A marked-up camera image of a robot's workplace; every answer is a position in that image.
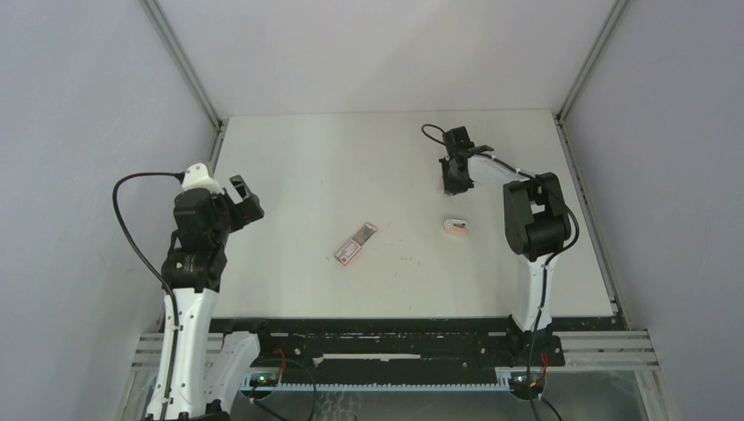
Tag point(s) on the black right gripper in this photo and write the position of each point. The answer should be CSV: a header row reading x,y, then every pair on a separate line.
x,y
450,188

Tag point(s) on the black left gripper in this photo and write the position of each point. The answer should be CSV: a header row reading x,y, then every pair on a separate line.
x,y
245,211

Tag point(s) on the red white staples box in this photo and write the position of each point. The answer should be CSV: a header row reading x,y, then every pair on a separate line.
x,y
348,251

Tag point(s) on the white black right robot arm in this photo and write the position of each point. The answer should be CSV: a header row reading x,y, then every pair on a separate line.
x,y
538,225

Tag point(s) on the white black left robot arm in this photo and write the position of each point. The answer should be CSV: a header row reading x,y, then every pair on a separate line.
x,y
185,388

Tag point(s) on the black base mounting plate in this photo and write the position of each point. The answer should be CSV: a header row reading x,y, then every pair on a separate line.
x,y
396,352

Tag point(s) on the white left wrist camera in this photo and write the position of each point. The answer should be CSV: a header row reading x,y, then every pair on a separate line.
x,y
198,176

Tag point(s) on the aluminium frame rail left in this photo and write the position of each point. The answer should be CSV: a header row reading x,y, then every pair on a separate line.
x,y
199,99

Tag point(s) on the aluminium frame rail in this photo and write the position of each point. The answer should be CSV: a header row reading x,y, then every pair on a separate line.
x,y
199,99
577,166

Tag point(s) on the aluminium frame rail right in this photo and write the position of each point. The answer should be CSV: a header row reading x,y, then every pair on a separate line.
x,y
577,166

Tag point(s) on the front aluminium rail assembly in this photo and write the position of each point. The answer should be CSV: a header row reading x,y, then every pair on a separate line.
x,y
584,352

